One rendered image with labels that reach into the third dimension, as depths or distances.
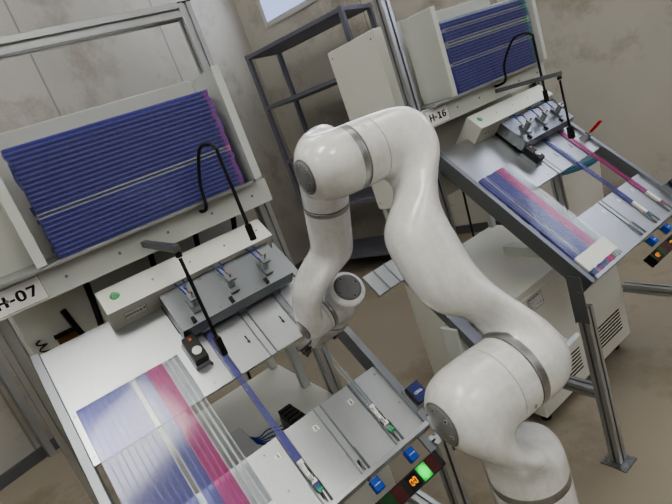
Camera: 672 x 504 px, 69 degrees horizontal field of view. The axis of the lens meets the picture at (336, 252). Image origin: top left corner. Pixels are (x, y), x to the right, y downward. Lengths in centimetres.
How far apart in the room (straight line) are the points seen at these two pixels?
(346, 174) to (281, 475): 75
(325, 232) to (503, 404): 45
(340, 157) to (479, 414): 38
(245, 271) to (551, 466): 92
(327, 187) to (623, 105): 370
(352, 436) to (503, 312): 63
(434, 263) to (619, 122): 367
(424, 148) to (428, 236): 14
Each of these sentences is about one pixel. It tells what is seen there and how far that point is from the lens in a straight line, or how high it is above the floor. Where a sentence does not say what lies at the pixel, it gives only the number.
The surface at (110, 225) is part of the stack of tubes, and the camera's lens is 134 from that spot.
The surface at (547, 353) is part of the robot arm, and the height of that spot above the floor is 110.
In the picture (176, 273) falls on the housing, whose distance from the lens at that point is 139.
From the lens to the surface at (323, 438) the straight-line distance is 125.
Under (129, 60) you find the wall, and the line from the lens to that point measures 475.
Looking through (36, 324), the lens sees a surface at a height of 124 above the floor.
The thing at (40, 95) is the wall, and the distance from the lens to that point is 430.
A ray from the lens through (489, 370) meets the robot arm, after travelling 70.
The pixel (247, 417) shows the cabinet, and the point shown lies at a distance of 184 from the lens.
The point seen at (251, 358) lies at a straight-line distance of 132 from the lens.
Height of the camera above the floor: 150
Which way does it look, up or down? 15 degrees down
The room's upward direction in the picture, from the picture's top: 20 degrees counter-clockwise
